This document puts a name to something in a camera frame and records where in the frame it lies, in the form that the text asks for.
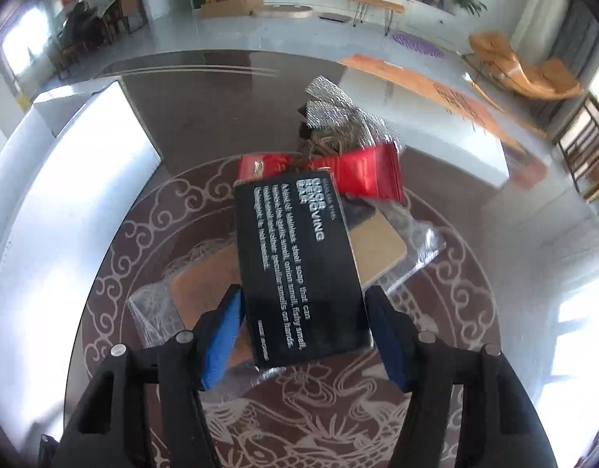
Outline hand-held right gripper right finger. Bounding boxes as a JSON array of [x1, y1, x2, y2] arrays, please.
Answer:
[[365, 285, 556, 468]]

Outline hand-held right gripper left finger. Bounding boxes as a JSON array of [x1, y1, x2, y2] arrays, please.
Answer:
[[60, 285, 246, 468]]

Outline brown phone case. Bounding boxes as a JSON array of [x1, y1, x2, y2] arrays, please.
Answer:
[[128, 243, 262, 377]]

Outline black printed box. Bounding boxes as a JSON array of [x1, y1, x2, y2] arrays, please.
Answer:
[[232, 170, 376, 371]]

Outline shiny red packet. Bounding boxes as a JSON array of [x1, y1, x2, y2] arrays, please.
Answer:
[[308, 142, 408, 204]]

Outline red printed packet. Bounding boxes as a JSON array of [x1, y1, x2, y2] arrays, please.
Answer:
[[238, 152, 294, 182]]

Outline white cardboard box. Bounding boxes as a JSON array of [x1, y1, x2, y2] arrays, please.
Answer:
[[0, 78, 163, 356]]

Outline silver rhinestone bow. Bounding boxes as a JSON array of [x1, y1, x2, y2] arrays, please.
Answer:
[[298, 75, 406, 158]]

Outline white flat box orange top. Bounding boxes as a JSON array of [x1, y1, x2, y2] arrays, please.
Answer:
[[337, 55, 550, 192]]

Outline wooden slatted chair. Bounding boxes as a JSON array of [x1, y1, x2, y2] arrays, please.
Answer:
[[555, 92, 599, 202]]

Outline purple floor mat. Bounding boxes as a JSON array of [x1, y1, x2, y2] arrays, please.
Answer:
[[392, 30, 445, 58]]

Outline orange rocking chair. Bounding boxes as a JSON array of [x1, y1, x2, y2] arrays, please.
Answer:
[[462, 31, 586, 104]]

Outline brown cardboard box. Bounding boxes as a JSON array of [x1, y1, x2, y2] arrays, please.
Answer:
[[200, 0, 265, 20]]

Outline round wooden platform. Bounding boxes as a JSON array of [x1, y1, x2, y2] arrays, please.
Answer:
[[255, 2, 314, 21]]

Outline wooden bench black legs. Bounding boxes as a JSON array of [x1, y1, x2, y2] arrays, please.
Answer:
[[347, 0, 407, 36]]

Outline wooden dining chair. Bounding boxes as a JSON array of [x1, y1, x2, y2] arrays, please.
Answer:
[[116, 0, 149, 36]]

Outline dining table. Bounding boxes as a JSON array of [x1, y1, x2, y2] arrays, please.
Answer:
[[91, 0, 135, 36]]

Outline grey curtain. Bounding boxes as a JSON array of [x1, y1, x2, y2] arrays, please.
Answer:
[[514, 0, 599, 80]]

